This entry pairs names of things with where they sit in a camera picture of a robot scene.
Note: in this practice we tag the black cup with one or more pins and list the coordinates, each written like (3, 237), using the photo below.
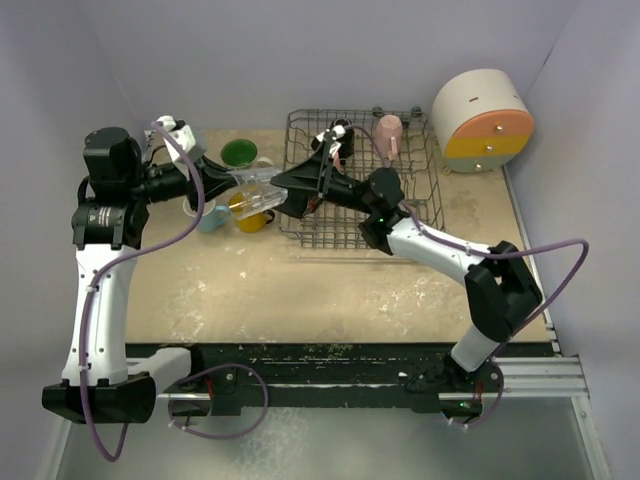
(346, 139)

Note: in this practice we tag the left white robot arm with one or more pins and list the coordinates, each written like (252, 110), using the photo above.
(97, 385)

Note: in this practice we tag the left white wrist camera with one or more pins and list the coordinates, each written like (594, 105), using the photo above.
(190, 141)

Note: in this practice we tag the yellow mug black handle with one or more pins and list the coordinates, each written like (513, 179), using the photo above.
(248, 223)

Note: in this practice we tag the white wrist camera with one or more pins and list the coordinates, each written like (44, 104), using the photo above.
(190, 141)
(333, 134)

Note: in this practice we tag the light blue mug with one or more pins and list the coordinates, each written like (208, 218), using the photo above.
(214, 216)

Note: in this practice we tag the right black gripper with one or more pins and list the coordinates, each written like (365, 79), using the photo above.
(302, 183)

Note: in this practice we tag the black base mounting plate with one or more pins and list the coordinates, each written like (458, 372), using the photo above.
(320, 370)

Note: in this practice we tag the white floral mug green inside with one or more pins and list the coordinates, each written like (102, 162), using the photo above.
(241, 154)

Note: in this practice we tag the clear glass cup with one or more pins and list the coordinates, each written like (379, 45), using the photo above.
(257, 192)

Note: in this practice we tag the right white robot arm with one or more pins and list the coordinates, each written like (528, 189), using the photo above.
(500, 289)

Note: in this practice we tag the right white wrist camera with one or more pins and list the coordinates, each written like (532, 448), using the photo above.
(333, 134)

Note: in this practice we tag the grey wire dish rack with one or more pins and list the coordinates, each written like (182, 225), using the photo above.
(332, 226)

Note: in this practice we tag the aluminium rail frame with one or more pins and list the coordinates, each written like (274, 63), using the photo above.
(98, 386)

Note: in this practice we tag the pale pink faceted mug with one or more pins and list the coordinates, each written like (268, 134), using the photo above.
(388, 135)

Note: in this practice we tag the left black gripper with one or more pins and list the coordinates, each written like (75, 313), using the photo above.
(220, 181)

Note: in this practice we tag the round three-drawer storage box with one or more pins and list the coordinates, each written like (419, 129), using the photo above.
(480, 121)

